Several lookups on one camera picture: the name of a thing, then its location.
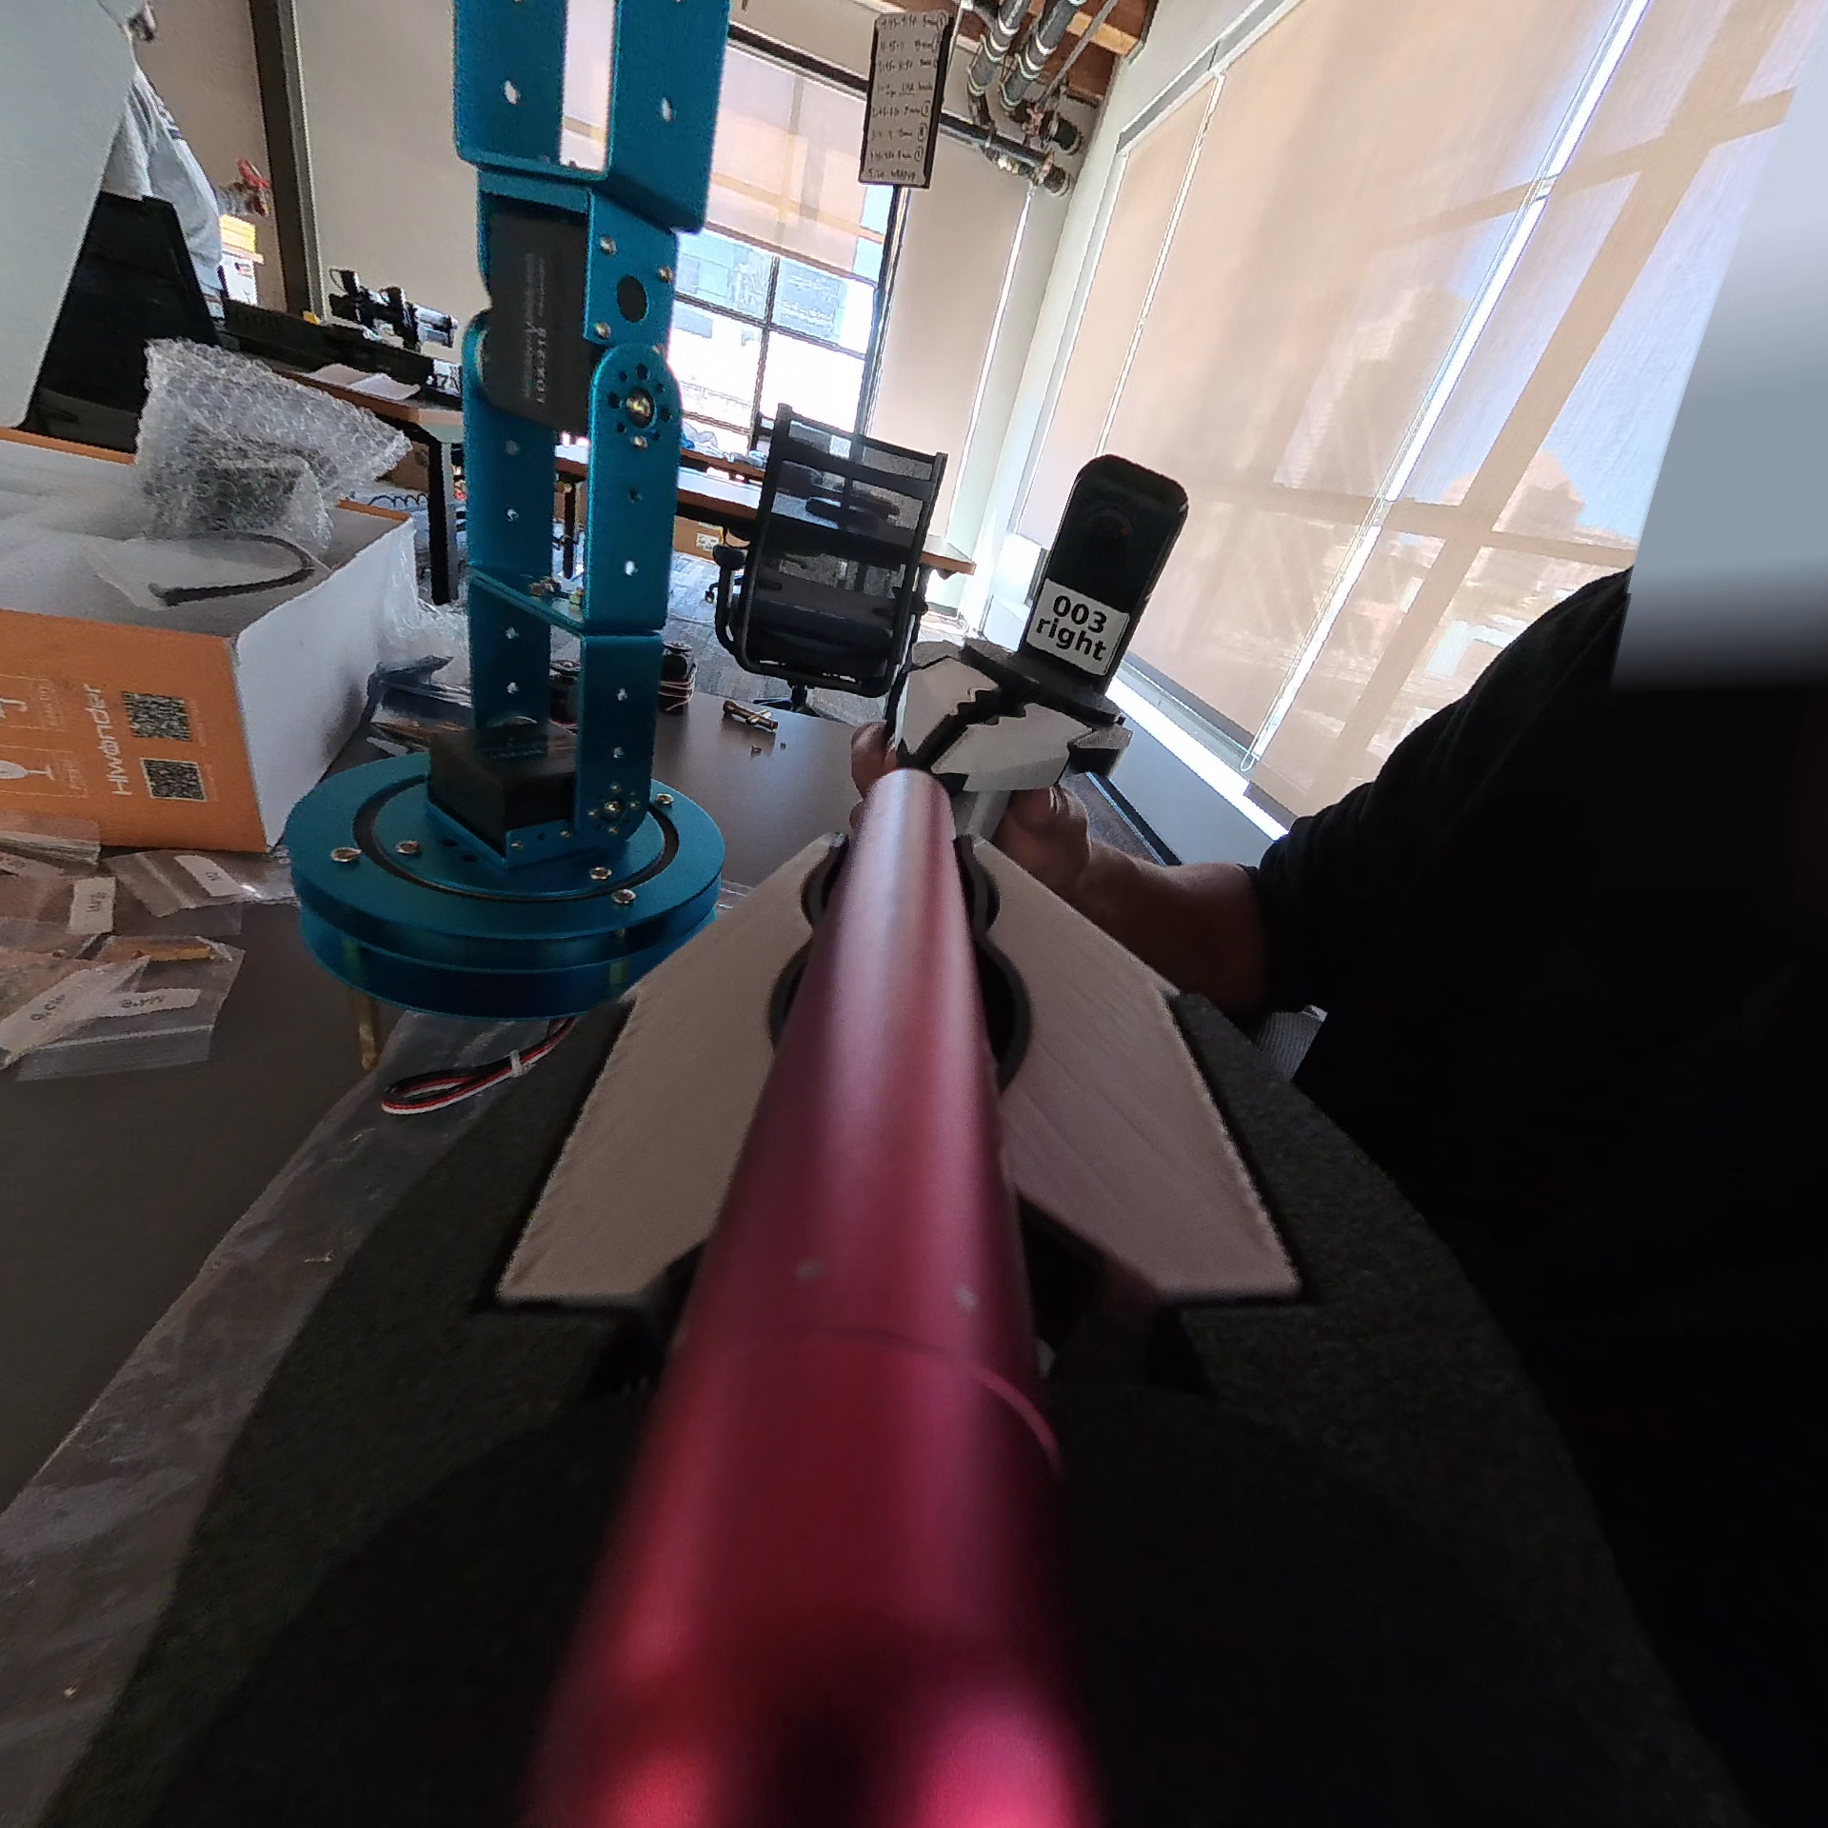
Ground bubble wrap bundle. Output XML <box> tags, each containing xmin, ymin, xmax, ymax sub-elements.
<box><xmin>135</xmin><ymin>339</ymin><xmax>416</xmax><ymax>551</ymax></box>

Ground large beige roller blind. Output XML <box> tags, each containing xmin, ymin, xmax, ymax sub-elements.
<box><xmin>1106</xmin><ymin>0</ymin><xmax>1828</xmax><ymax>830</ymax></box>

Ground wooden office table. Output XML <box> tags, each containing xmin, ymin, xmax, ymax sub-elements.
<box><xmin>548</xmin><ymin>442</ymin><xmax>980</xmax><ymax>579</ymax></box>

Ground red metal screwdriver handle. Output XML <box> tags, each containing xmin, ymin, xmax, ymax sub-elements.
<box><xmin>520</xmin><ymin>768</ymin><xmax>1107</xmax><ymax>1828</ymax></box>

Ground ceiling pipes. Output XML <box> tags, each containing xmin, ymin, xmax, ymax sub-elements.
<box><xmin>958</xmin><ymin>0</ymin><xmax>1157</xmax><ymax>194</ymax></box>

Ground narrow beige roller blind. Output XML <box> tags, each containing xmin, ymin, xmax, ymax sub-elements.
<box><xmin>1014</xmin><ymin>77</ymin><xmax>1229</xmax><ymax>551</ymax></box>

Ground red white black servo wire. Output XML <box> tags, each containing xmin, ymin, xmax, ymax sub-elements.
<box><xmin>378</xmin><ymin>1015</ymin><xmax>579</xmax><ymax>1119</ymax></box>

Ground black cable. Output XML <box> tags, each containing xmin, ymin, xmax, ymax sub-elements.
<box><xmin>144</xmin><ymin>540</ymin><xmax>322</xmax><ymax>603</ymax></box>

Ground black mesh office chair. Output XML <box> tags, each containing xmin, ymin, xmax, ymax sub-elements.
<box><xmin>714</xmin><ymin>402</ymin><xmax>950</xmax><ymax>716</ymax></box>

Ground pile of small plastic bags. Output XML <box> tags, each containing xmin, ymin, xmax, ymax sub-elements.
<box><xmin>0</xmin><ymin>806</ymin><xmax>253</xmax><ymax>1078</ymax></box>

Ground person's right hand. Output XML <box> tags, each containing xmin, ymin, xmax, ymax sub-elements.
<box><xmin>849</xmin><ymin>721</ymin><xmax>1152</xmax><ymax>950</ymax></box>

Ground black device on table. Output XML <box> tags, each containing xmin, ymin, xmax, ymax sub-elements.
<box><xmin>329</xmin><ymin>264</ymin><xmax>458</xmax><ymax>351</ymax></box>

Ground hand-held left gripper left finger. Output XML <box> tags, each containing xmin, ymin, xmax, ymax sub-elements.
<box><xmin>493</xmin><ymin>836</ymin><xmax>851</xmax><ymax>1317</ymax></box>

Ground black monitor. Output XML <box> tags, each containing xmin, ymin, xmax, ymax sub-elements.
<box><xmin>28</xmin><ymin>191</ymin><xmax>221</xmax><ymax>430</ymax></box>

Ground black office table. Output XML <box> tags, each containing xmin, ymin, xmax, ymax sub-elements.
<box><xmin>214</xmin><ymin>301</ymin><xmax>466</xmax><ymax>430</ymax></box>

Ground paned window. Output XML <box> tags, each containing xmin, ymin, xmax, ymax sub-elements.
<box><xmin>671</xmin><ymin>228</ymin><xmax>895</xmax><ymax>459</ymax></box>

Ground person's right forearm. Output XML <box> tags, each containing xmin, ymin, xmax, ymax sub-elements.
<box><xmin>1128</xmin><ymin>563</ymin><xmax>1644</xmax><ymax>1059</ymax></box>

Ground white and orange cardboard box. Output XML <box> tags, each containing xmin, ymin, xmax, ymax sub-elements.
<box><xmin>0</xmin><ymin>434</ymin><xmax>420</xmax><ymax>853</ymax></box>

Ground clear plastic sheet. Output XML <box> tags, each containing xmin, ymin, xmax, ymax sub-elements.
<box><xmin>0</xmin><ymin>999</ymin><xmax>643</xmax><ymax>1674</ymax></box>

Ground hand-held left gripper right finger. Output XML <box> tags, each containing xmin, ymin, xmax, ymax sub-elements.
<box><xmin>954</xmin><ymin>836</ymin><xmax>1303</xmax><ymax>1312</ymax></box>

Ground hanging paper sign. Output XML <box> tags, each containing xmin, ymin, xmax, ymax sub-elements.
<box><xmin>857</xmin><ymin>10</ymin><xmax>955</xmax><ymax>187</ymax></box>

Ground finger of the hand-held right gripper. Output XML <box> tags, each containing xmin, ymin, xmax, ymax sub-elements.
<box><xmin>943</xmin><ymin>703</ymin><xmax>1134</xmax><ymax>796</ymax></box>
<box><xmin>886</xmin><ymin>640</ymin><xmax>1006</xmax><ymax>778</ymax></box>

